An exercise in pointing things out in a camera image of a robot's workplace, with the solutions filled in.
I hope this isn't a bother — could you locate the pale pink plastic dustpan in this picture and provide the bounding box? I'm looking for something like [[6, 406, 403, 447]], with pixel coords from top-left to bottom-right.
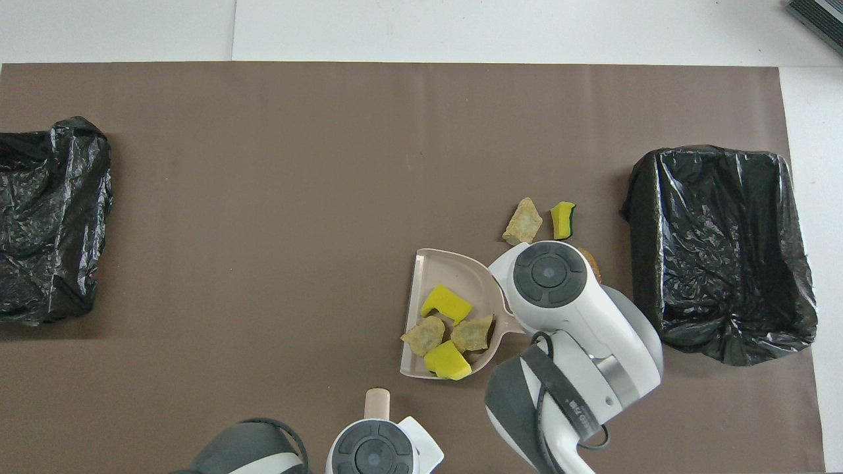
[[400, 248, 528, 381]]

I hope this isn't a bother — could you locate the beige ridged chip toy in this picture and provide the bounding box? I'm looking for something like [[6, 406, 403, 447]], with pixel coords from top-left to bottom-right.
[[502, 197, 544, 247], [450, 314, 496, 354], [400, 315, 447, 357]]

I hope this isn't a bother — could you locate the small yellow green sponge piece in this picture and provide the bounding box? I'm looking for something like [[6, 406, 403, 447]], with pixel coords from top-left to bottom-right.
[[550, 201, 577, 241]]

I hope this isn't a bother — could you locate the beige hand brush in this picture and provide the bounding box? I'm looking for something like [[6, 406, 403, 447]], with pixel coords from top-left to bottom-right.
[[364, 388, 393, 422]]

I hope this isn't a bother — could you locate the brown fried croquette toy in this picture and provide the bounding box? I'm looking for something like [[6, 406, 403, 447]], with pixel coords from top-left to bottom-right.
[[578, 247, 603, 285]]

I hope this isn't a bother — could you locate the black bag lined bin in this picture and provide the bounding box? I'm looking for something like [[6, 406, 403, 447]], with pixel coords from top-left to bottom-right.
[[620, 145, 819, 367], [0, 116, 114, 327]]

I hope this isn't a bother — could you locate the brown paper table mat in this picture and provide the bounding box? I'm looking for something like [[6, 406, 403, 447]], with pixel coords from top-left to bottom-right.
[[0, 62, 827, 474]]

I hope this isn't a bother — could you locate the dark grey ribbed device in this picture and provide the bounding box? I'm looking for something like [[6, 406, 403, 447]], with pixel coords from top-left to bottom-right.
[[787, 0, 843, 57]]

